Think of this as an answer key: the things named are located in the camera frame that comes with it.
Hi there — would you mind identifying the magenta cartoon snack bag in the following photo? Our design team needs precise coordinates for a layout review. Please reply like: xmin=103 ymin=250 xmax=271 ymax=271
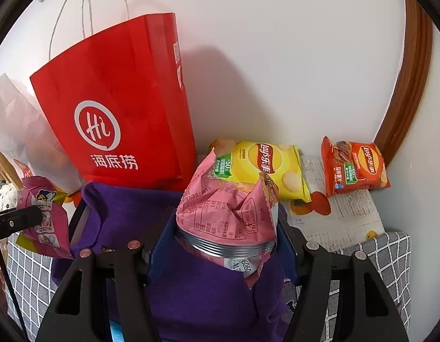
xmin=16 ymin=176 xmax=72 ymax=259

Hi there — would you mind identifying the pink snack bag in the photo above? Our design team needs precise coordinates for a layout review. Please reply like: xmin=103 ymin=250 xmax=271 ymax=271
xmin=176 ymin=152 xmax=279 ymax=288

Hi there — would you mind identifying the grey checkered bed sheet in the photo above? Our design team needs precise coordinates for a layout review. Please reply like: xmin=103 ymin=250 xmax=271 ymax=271
xmin=6 ymin=232 xmax=412 ymax=341

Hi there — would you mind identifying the white plastic shopping bag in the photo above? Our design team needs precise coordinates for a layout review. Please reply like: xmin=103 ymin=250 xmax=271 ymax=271
xmin=0 ymin=74 xmax=83 ymax=194

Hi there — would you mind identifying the purple felt storage box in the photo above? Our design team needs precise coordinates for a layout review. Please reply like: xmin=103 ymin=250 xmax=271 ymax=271
xmin=71 ymin=182 xmax=288 ymax=341

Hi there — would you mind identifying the orange Lays chips bag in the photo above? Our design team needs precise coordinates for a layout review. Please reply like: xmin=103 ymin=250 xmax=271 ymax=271
xmin=321 ymin=137 xmax=390 ymax=197

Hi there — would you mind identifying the red paper shopping bag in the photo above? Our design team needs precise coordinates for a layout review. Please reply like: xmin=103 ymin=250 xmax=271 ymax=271
xmin=31 ymin=13 xmax=197 ymax=192

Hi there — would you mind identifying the yellow Lays chips bag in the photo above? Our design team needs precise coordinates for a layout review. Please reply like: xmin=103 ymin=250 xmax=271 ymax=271
xmin=210 ymin=139 xmax=311 ymax=203

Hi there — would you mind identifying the brown wooden door frame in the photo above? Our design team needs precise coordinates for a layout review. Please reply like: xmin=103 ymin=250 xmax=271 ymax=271
xmin=374 ymin=0 xmax=433 ymax=165

